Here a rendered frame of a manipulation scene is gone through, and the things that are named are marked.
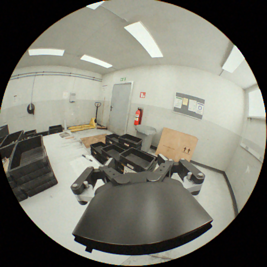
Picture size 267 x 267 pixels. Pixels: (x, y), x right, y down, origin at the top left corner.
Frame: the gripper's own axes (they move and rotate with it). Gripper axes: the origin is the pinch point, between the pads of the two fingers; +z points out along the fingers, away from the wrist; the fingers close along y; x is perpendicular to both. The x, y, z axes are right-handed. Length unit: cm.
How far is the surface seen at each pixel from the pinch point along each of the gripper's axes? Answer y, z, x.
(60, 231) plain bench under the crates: -37, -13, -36
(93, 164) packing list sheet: -36, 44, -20
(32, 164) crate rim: -51, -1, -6
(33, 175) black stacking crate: -55, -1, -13
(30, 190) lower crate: -61, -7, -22
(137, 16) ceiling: 21, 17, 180
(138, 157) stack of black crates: 6, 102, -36
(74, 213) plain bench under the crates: -32.9, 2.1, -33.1
